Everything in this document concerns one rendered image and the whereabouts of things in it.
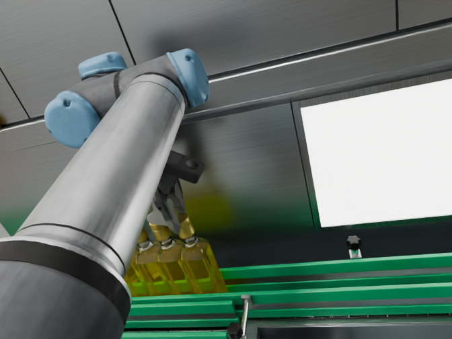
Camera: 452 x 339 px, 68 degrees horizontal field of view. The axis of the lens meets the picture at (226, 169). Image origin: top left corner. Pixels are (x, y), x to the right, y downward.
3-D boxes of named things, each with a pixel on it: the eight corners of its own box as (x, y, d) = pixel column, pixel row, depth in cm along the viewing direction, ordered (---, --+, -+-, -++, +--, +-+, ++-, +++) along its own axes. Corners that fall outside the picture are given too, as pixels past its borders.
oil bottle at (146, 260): (189, 296, 89) (159, 236, 79) (183, 315, 84) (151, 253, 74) (169, 297, 90) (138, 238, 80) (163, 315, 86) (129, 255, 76)
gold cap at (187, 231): (196, 227, 74) (190, 211, 71) (192, 238, 71) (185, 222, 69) (182, 229, 75) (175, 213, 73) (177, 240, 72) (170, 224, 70)
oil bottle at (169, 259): (209, 295, 87) (182, 234, 77) (204, 315, 82) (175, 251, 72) (189, 296, 89) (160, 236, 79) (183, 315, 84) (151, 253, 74)
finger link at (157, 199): (169, 212, 69) (156, 174, 66) (177, 211, 68) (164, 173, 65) (160, 224, 65) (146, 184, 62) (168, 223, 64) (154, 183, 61)
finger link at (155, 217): (158, 234, 72) (144, 196, 68) (183, 232, 70) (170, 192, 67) (152, 243, 69) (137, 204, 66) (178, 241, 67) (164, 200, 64)
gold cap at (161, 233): (173, 229, 75) (166, 214, 73) (168, 241, 72) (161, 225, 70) (159, 231, 76) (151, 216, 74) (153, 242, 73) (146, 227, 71)
